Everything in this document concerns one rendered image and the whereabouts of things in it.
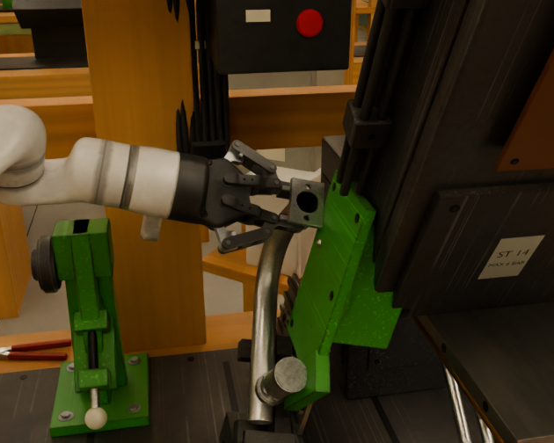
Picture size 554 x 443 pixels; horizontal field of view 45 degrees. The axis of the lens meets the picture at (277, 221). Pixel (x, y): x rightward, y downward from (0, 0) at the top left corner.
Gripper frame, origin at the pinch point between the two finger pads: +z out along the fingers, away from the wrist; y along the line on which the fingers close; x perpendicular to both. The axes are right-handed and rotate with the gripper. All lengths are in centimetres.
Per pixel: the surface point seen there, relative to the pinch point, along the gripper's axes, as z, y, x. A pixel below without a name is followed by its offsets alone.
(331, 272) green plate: 2.9, -8.8, -5.3
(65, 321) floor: -24, 28, 223
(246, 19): -8.1, 22.4, -2.3
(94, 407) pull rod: -17.5, -22.1, 23.5
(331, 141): 8.7, 16.1, 10.9
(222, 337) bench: 2.7, -7.2, 43.0
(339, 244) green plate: 2.9, -6.3, -7.2
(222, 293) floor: 40, 48, 219
